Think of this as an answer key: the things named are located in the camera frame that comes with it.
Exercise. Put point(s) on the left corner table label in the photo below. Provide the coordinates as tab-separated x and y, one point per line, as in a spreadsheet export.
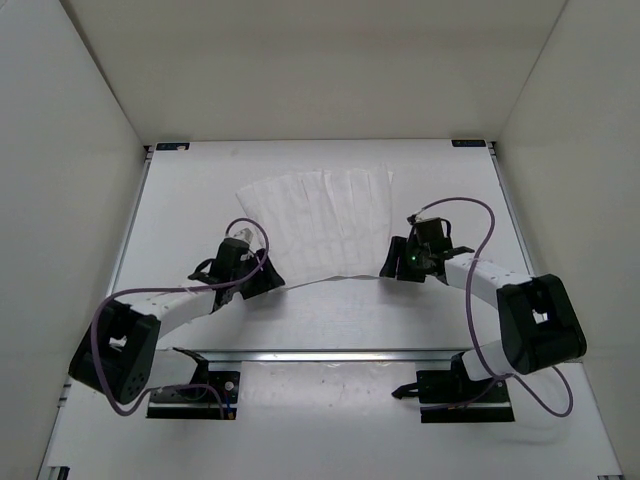
172	146

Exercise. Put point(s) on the white front cover board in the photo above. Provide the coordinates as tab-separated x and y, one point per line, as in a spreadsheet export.
318	421

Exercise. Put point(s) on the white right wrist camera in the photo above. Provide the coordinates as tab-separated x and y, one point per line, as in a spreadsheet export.
417	222

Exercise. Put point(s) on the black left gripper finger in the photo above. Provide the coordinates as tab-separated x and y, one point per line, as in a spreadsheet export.
254	287
268	271

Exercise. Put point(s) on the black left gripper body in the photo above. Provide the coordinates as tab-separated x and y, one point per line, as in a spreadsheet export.
251	263

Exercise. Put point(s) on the right corner table label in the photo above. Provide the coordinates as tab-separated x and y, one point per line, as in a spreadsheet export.
468	143

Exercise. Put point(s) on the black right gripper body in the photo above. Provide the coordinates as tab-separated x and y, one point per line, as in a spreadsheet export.
418	253

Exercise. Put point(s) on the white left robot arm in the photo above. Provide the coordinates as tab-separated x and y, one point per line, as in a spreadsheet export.
116	355

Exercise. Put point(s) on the aluminium table edge rail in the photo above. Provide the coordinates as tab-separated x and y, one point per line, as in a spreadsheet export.
329	356

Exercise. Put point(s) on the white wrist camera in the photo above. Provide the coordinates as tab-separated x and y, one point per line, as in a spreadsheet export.
417	222
248	235

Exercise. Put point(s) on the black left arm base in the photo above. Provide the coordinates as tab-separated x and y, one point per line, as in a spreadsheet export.
187	386

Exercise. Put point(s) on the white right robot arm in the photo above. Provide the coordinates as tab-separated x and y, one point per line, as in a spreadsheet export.
538	325

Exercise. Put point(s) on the corner table label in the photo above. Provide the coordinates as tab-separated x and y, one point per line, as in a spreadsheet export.
468	143
172	146

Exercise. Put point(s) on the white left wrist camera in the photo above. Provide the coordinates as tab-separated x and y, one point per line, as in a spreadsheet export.
248	235

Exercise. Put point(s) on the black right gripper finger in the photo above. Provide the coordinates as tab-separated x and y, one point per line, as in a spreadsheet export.
390	266
398	247

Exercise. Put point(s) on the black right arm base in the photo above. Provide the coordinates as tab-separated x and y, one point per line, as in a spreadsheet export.
451	397

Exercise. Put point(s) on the white pleated skirt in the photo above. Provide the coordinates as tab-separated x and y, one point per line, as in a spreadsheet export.
323	224

